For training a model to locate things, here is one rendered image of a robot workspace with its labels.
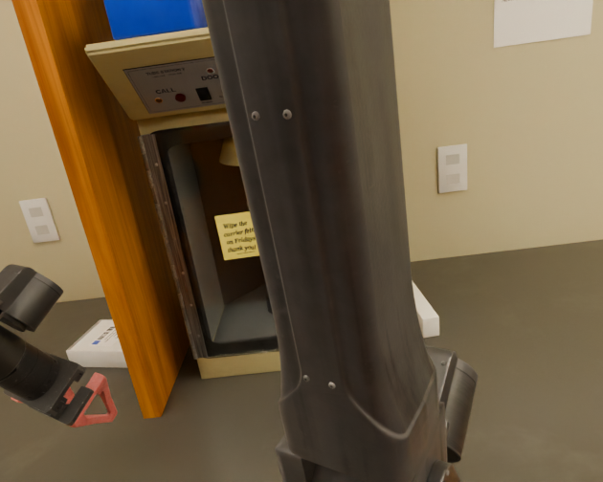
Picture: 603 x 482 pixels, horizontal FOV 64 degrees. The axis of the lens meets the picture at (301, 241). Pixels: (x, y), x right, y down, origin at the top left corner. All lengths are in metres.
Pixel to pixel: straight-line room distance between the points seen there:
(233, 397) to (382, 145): 0.74
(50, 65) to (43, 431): 0.59
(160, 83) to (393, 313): 0.54
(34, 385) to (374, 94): 0.59
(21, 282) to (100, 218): 0.14
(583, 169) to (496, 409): 0.74
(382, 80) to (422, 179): 1.06
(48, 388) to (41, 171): 0.75
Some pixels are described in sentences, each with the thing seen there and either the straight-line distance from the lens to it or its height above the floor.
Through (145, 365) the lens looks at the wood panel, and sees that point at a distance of 0.82.
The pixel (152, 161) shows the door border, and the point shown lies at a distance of 0.76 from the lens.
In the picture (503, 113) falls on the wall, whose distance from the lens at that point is 1.25.
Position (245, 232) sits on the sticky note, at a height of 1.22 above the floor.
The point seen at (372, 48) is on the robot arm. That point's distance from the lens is 0.16.
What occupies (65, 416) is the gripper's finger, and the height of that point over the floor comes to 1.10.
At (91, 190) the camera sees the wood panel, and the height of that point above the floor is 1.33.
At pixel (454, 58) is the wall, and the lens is 1.20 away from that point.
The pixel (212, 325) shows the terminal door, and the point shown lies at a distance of 0.85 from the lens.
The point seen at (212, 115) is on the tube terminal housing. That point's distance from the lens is 0.74.
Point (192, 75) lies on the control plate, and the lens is 0.66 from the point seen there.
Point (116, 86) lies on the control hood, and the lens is 0.69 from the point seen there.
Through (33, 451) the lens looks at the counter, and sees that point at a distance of 0.93.
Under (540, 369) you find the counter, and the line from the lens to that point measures 0.90.
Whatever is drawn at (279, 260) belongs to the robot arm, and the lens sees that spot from 0.17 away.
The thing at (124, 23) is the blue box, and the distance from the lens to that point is 0.65.
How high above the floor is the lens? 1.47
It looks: 21 degrees down
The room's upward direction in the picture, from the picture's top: 8 degrees counter-clockwise
